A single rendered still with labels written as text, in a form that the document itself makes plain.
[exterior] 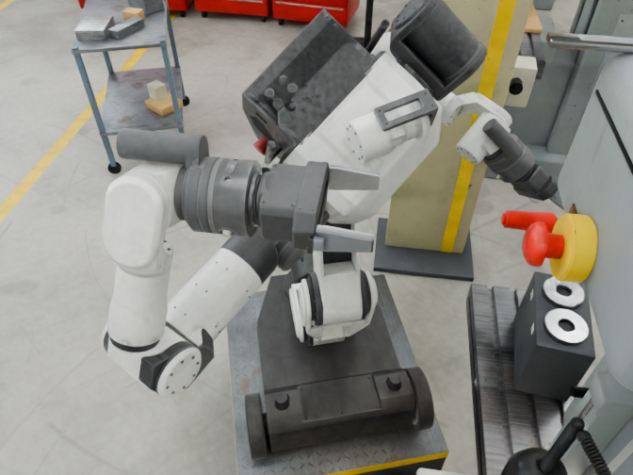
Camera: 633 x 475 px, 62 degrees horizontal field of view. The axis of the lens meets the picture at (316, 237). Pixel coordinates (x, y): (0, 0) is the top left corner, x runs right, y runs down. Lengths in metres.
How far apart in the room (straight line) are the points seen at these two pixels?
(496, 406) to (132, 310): 0.91
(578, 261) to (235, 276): 0.50
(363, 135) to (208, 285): 0.32
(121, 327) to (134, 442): 1.72
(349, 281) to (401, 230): 1.53
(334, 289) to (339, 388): 0.48
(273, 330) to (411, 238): 1.23
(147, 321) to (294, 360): 1.15
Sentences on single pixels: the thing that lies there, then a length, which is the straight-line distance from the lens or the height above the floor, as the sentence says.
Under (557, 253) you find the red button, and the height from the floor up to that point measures 1.76.
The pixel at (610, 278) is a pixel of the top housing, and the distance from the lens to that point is 0.47.
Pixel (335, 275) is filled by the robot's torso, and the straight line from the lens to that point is 1.32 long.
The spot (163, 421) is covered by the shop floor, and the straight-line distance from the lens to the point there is 2.42.
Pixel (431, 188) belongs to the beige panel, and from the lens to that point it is 2.65.
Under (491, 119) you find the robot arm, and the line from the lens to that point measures 1.20.
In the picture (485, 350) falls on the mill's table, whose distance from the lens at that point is 1.42.
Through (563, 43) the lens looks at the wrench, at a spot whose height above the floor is 1.89.
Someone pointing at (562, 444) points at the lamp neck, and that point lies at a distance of 0.65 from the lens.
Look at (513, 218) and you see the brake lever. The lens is 0.61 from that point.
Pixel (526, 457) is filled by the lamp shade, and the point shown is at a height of 1.47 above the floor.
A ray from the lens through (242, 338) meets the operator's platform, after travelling 2.08.
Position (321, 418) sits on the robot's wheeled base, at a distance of 1.68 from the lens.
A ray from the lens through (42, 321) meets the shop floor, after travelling 2.92.
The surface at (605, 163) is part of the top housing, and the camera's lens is 0.50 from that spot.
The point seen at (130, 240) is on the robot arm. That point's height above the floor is 1.68.
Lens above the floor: 2.09
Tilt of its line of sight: 44 degrees down
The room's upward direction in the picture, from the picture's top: straight up
